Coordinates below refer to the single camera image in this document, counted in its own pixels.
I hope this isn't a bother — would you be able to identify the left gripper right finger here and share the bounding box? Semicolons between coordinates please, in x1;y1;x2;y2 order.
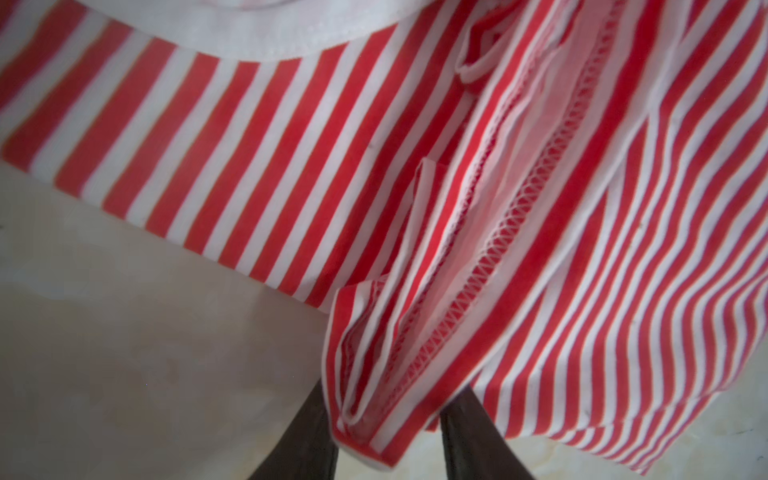
440;387;534;480

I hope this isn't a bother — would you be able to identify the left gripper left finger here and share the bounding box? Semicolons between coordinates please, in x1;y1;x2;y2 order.
248;381;338;480

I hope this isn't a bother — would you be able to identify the red white striped tank top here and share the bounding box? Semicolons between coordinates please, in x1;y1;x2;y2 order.
1;1;767;473

